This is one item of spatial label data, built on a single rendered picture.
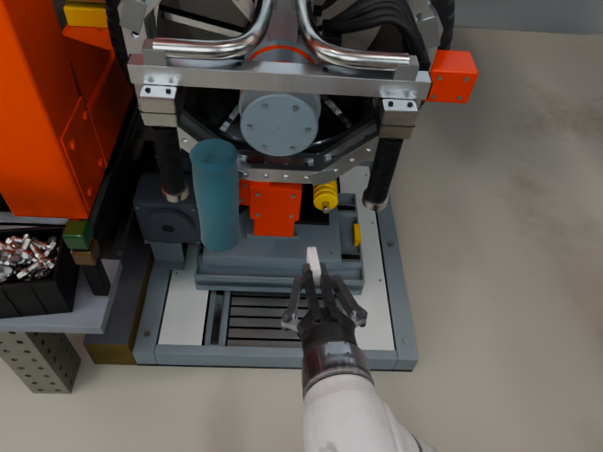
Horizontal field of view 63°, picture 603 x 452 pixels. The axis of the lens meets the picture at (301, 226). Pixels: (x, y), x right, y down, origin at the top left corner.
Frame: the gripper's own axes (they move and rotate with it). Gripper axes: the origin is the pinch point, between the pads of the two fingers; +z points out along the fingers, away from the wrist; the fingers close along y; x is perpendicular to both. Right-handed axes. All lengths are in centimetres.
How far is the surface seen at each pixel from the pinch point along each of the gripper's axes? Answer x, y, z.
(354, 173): 35, -31, 99
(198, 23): -31, 19, 36
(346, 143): -7.0, -11.2, 33.3
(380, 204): -8.9, -11.6, 4.9
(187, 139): -9.1, 22.5, 31.2
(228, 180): -6.0, 14.2, 19.1
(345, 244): 40, -20, 60
